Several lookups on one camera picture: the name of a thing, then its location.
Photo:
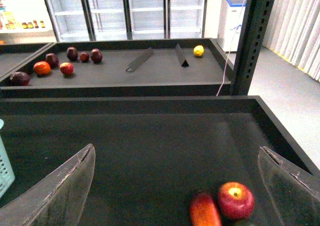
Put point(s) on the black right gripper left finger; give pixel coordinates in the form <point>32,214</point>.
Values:
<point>59,198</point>

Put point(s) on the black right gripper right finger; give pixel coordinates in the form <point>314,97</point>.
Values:
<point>294,193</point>

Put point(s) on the shelf with jars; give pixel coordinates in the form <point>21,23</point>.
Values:
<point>25,21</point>

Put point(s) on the light blue plastic basket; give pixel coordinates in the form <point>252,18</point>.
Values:
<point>7,176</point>

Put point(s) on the black perforated shelf post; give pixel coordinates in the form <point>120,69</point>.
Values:
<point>256,17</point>

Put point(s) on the glass door display fridge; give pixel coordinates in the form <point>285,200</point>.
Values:
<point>117,20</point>

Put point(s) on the black display tray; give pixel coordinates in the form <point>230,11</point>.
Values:
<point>160,75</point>
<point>152,153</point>

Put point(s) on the red apple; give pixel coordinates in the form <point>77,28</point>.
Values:
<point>236,201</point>
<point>66,68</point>

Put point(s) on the white vertical blinds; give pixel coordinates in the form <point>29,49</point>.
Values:
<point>293,33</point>

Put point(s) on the black triangular divider bar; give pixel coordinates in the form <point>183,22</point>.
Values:
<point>181,56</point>

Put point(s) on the dark purple fruit left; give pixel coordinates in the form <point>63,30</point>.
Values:
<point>52,60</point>

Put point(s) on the black near display tray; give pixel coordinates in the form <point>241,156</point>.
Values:
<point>152,153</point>

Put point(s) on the dark purple fruit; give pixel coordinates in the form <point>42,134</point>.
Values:
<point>96,56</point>
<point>72,54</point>
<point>52,60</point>

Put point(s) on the orange fruit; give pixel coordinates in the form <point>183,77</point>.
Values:
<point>42,68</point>

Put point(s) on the small dark red fruit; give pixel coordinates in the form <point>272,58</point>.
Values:
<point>84,57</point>

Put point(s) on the black far display tray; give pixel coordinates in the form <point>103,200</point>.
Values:
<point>160,75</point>

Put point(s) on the red orange mango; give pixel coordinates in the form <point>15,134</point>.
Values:
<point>203,210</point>

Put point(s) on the black flat divider bar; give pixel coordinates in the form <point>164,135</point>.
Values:
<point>141,59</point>

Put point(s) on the white chest freezer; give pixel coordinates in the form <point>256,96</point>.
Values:
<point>230,24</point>

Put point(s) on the dark red onion front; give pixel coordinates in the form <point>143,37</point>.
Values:
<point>19,78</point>

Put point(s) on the dark purple fruit right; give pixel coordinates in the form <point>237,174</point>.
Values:
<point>96,56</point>

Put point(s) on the yellow lemon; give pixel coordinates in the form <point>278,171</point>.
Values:
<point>198,51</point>

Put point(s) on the dark purple fruit back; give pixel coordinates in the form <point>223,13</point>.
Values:
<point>72,54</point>

